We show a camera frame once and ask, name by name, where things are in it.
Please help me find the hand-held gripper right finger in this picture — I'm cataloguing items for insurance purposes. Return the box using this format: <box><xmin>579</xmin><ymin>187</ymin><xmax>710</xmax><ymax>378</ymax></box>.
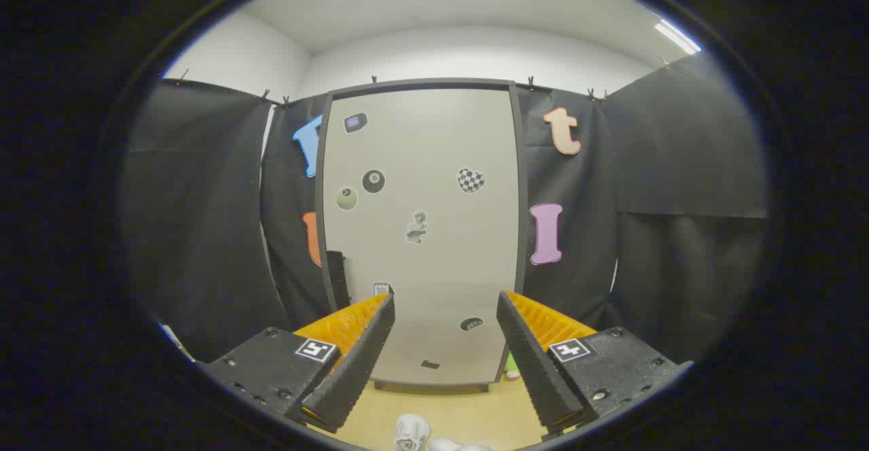
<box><xmin>496</xmin><ymin>291</ymin><xmax>695</xmax><ymax>436</ymax></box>

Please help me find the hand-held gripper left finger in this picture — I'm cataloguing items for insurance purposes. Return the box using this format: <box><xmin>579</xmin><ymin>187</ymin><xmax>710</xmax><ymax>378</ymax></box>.
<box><xmin>197</xmin><ymin>293</ymin><xmax>396</xmax><ymax>434</ymax></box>

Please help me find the white canvas shoe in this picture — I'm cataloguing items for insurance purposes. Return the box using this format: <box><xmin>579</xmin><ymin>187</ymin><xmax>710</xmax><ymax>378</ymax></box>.
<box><xmin>395</xmin><ymin>414</ymin><xmax>431</xmax><ymax>451</ymax></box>

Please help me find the black door handle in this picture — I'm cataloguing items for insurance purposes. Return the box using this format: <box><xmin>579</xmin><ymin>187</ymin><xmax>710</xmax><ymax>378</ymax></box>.
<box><xmin>327</xmin><ymin>251</ymin><xmax>352</xmax><ymax>309</ymax></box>

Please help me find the dark grey shoe cabinet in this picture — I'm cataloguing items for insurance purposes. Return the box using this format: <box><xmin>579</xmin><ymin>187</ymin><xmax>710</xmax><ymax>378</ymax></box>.
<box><xmin>316</xmin><ymin>77</ymin><xmax>530</xmax><ymax>393</ymax></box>

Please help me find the white and blue clutter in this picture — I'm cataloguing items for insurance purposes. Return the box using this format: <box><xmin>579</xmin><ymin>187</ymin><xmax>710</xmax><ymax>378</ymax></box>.
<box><xmin>160</xmin><ymin>322</ymin><xmax>196</xmax><ymax>363</ymax></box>

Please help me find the black backdrop cloth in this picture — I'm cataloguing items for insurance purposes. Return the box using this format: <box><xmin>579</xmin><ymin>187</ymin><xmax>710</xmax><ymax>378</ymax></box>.
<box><xmin>122</xmin><ymin>54</ymin><xmax>768</xmax><ymax>365</ymax></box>

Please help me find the small ceiling light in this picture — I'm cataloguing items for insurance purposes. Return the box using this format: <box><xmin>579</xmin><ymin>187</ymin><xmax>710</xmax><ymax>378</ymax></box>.
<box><xmin>654</xmin><ymin>19</ymin><xmax>701</xmax><ymax>55</ymax></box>

